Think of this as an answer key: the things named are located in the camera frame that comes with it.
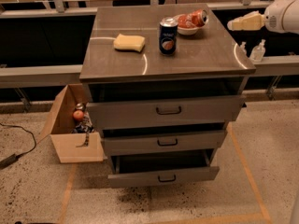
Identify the yellow sponge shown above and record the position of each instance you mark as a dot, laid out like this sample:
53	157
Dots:
129	42

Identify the red apple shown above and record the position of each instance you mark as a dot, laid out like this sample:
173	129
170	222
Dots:
78	115

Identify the blue pepsi can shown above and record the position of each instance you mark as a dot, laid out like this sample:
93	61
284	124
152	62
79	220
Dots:
168	35

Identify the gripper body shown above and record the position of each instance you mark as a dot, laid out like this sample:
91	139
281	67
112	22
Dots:
273	19

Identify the clear sanitizer bottle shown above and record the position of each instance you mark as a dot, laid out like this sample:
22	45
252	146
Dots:
258	52

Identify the grey drawer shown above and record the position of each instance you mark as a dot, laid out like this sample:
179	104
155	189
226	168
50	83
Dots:
157	143
166	168
170	112

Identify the metal can in box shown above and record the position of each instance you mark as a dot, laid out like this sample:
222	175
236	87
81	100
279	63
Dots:
80	106

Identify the middle grey drawer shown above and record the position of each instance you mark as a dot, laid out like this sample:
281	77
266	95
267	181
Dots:
157	143

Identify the bottom grey drawer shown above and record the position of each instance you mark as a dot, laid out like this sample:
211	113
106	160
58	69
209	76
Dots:
166	168

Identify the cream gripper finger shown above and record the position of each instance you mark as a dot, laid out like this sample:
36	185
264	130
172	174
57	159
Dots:
237	25
253	13

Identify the blue snack bag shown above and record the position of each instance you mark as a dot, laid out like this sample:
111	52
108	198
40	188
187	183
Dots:
84	126

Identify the cardboard box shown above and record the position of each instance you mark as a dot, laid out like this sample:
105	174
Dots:
60	124

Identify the grey drawer cabinet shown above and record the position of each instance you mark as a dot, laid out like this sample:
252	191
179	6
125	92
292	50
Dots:
207	64

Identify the top grey drawer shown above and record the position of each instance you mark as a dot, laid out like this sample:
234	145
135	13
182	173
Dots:
170	112

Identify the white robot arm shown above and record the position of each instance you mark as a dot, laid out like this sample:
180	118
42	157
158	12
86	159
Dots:
282	16

